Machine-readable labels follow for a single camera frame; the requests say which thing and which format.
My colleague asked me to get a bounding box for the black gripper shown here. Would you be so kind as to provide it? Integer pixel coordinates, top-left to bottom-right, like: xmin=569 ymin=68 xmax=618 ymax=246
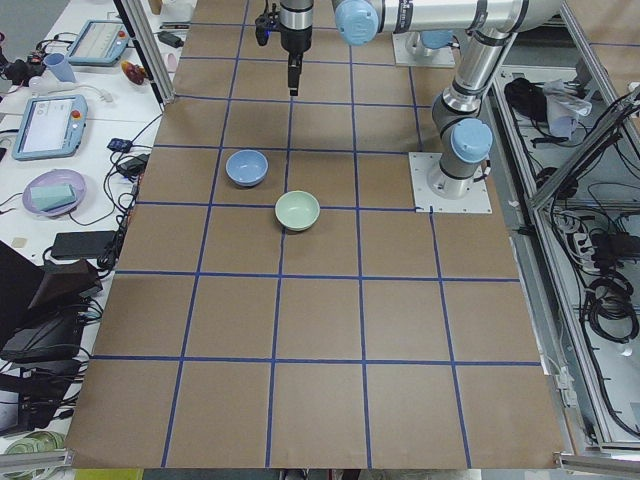
xmin=280 ymin=28 xmax=312 ymax=96

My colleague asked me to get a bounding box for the green bowl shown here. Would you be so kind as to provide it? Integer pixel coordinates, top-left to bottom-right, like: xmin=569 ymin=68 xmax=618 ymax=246
xmin=275 ymin=190 xmax=320 ymax=232

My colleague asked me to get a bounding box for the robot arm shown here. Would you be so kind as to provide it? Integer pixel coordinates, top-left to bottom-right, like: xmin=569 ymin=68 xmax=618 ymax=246
xmin=333 ymin=1 xmax=561 ymax=199
xmin=278 ymin=0 xmax=314 ymax=97

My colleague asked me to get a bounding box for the blue bowl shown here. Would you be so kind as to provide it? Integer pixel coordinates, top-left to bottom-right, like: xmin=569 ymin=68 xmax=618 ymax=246
xmin=225 ymin=149 xmax=269 ymax=187

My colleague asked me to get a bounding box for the green plates stack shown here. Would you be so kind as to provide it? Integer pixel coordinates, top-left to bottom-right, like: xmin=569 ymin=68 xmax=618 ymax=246
xmin=4 ymin=431 xmax=66 ymax=455

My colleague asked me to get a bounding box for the pink cup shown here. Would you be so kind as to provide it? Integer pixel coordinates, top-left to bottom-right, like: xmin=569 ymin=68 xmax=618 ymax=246
xmin=162 ymin=52 xmax=178 ymax=73

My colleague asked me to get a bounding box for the black power brick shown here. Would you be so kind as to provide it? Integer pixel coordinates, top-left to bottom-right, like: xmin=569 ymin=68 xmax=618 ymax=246
xmin=156 ymin=31 xmax=185 ymax=48

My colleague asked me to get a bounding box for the red round object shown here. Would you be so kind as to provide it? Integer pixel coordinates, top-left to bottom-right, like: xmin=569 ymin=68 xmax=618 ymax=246
xmin=120 ymin=61 xmax=148 ymax=85

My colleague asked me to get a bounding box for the black power adapter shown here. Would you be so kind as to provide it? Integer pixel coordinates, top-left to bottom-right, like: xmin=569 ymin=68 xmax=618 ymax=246
xmin=116 ymin=154 xmax=149 ymax=178

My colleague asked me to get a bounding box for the far teach pendant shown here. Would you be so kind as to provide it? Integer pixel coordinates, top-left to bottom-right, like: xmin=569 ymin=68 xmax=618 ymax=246
xmin=67 ymin=20 xmax=130 ymax=67

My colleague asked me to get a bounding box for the teach pendant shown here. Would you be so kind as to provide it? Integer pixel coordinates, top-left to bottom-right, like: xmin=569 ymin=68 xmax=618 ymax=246
xmin=67 ymin=20 xmax=130 ymax=67
xmin=12 ymin=95 xmax=88 ymax=161

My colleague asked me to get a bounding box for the small blue black device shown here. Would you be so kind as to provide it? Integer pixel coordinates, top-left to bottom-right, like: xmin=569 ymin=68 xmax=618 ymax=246
xmin=107 ymin=138 xmax=133 ymax=153

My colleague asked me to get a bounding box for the blue cup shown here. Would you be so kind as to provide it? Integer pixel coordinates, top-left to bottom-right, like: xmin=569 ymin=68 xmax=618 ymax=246
xmin=43 ymin=53 xmax=76 ymax=83

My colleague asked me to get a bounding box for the near teach pendant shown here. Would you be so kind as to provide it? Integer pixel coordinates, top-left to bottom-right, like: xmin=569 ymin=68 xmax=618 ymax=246
xmin=12 ymin=95 xmax=88 ymax=161

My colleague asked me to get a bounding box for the black phone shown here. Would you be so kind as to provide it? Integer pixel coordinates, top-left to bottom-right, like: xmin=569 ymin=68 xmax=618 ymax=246
xmin=51 ymin=230 xmax=116 ymax=260

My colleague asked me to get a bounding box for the purple plate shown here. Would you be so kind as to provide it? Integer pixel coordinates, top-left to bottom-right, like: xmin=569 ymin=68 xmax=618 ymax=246
xmin=22 ymin=169 xmax=86 ymax=217

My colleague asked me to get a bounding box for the green sponge block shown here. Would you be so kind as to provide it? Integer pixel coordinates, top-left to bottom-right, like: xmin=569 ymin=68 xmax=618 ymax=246
xmin=29 ymin=183 xmax=76 ymax=211

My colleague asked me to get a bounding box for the black laptop equipment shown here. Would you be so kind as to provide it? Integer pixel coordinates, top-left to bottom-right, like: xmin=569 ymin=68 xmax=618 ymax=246
xmin=1 ymin=243 xmax=102 ymax=435

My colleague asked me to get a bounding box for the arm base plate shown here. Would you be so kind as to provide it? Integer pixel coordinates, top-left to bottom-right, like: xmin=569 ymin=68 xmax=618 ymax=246
xmin=408 ymin=152 xmax=492 ymax=214
xmin=392 ymin=30 xmax=455 ymax=69

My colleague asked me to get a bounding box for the aluminium frame post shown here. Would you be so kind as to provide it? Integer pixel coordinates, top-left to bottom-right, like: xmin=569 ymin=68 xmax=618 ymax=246
xmin=113 ymin=0 xmax=175 ymax=106

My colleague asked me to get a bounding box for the black cable bundle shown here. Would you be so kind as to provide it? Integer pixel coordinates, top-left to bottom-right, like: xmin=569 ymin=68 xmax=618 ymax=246
xmin=97 ymin=112 xmax=166 ymax=271

